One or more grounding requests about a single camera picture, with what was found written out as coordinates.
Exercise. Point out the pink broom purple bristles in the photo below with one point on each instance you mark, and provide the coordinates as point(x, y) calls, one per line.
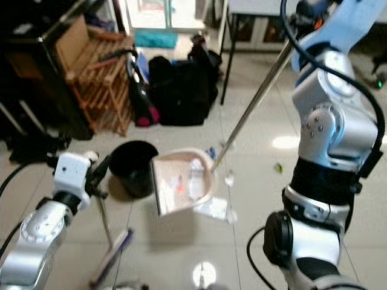
point(113, 257)

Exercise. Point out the teal floor mat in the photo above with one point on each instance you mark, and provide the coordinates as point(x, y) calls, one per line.
point(156, 39)

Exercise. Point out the black plastic bucket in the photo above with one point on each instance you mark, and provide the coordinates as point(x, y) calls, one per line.
point(133, 169)

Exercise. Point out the black appliance with label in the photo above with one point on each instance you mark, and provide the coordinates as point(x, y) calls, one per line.
point(30, 24)

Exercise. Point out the small orange scrap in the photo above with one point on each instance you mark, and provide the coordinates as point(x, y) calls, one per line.
point(180, 188)

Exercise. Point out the black magenta vacuum cleaner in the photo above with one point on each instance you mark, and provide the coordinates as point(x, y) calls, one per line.
point(142, 96)

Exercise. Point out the brown wooden rack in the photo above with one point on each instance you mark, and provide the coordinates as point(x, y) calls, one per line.
point(103, 84)

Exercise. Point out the black device green light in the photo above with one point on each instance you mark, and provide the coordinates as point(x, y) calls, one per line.
point(378, 78)

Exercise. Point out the white crumpled wrapper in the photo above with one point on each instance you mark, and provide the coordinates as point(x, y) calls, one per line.
point(199, 181)

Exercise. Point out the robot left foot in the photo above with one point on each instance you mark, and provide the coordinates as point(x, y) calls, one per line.
point(127, 286)

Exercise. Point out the small black bag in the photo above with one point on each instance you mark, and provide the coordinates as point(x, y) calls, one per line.
point(204, 51)

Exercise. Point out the large black bag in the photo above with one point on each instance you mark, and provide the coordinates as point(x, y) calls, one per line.
point(181, 90)

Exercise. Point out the small white scrap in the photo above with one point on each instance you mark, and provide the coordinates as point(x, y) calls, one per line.
point(229, 179)

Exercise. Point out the small green wrapper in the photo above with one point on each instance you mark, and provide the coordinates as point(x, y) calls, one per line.
point(279, 167)

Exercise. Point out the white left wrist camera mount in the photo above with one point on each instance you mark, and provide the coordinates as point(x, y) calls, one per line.
point(71, 178)

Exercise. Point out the glass door white frame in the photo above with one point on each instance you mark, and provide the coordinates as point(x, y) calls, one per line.
point(169, 15)

